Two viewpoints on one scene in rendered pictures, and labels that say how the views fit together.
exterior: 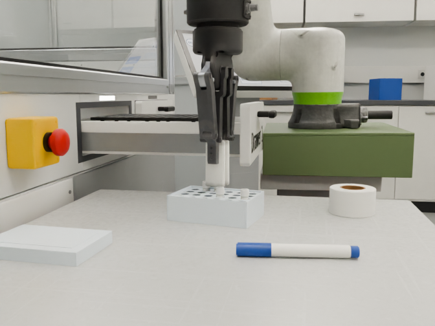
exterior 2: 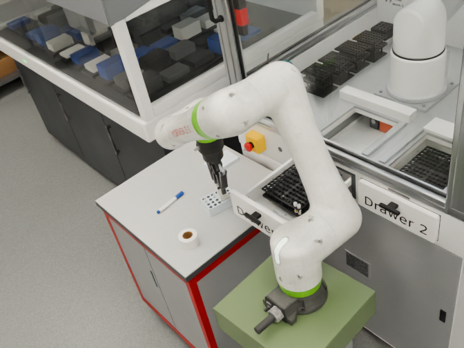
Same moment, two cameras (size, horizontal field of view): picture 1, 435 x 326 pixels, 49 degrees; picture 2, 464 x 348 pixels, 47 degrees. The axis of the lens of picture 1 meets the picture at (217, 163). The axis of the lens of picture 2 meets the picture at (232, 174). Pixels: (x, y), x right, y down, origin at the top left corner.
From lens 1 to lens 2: 2.41 m
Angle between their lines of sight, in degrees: 118
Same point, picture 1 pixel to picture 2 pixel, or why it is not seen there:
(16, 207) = (259, 156)
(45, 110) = (271, 137)
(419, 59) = not seen: outside the picture
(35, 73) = (264, 122)
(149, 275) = (187, 176)
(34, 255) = not seen: hidden behind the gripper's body
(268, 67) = not seen: hidden behind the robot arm
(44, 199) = (273, 163)
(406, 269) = (144, 217)
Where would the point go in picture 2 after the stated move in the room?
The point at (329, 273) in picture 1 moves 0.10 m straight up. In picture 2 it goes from (157, 203) to (150, 184)
